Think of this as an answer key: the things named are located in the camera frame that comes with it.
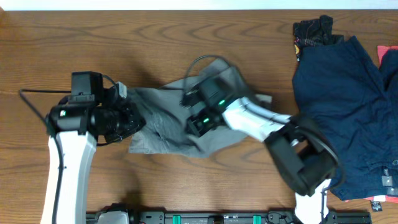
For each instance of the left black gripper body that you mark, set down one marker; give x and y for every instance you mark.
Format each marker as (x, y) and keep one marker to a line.
(133, 121)

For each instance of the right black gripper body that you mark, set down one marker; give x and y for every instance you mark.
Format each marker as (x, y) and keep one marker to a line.
(200, 124)

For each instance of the grey shorts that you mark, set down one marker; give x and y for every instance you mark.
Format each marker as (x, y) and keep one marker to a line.
(166, 118)

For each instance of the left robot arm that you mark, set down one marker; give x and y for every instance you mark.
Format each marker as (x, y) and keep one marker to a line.
(88, 111)

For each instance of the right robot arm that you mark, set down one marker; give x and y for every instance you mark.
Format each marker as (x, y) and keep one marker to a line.
(302, 155)

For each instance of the navy blue garment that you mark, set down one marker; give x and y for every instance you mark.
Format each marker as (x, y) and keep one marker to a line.
(354, 103)

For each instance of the black patterned garment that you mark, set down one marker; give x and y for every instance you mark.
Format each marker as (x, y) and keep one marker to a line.
(314, 33)

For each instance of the red garment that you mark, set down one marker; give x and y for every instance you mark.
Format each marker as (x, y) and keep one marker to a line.
(385, 51)

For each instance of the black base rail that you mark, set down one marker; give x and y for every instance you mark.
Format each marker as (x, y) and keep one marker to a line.
(236, 217)

